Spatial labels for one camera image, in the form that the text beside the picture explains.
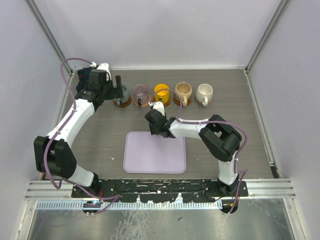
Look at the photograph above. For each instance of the beige ceramic mug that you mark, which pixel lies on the beige ceramic mug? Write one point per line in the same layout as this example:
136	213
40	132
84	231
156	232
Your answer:
183	92

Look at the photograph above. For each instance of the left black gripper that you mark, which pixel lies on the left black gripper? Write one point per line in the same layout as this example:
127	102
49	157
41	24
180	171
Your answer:
116	92

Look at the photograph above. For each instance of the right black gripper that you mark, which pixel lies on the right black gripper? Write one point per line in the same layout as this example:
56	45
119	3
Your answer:
153	131

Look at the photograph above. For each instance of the white slotted cable duct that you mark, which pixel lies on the white slotted cable duct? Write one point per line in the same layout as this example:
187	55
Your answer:
84	205

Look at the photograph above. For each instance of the aluminium front rail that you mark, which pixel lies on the aluminium front rail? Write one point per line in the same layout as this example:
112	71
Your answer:
257	188

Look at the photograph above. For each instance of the grey ceramic mug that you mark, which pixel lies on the grey ceramic mug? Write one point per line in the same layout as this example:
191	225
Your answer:
126	95

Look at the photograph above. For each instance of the brown wooden round coaster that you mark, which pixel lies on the brown wooden round coaster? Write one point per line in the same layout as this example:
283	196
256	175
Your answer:
178	102

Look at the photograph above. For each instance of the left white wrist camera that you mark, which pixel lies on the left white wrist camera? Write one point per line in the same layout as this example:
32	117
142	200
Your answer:
104	67

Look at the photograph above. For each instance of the dark brown wooden coaster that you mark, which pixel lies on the dark brown wooden coaster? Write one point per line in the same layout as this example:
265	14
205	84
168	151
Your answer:
165	104

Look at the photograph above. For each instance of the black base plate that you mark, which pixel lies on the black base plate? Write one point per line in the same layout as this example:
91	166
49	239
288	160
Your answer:
168	190

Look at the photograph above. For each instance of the lavender plastic tray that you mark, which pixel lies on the lavender plastic tray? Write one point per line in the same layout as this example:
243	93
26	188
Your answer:
145	153

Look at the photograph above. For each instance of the purple glass mug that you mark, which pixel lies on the purple glass mug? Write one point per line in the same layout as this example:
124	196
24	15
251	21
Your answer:
140	90

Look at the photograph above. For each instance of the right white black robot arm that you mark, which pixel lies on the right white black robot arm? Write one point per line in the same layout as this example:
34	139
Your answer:
218	135

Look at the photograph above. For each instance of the yellow mug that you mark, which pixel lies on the yellow mug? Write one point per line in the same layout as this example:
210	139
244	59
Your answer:
161	92

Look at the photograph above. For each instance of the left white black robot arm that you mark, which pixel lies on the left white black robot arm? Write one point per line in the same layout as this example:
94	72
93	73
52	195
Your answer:
53	153

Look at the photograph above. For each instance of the dark blue folded cloth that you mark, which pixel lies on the dark blue folded cloth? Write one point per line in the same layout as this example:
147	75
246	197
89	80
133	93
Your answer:
83	76

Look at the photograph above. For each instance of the white ceramic mug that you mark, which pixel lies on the white ceramic mug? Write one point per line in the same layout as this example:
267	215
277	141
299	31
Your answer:
204	93

